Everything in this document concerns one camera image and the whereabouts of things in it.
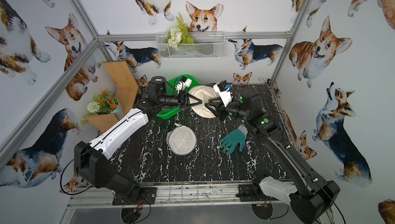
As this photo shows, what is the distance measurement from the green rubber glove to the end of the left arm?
14.4 inches

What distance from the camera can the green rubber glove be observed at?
2.95 ft

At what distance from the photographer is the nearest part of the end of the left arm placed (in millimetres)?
585
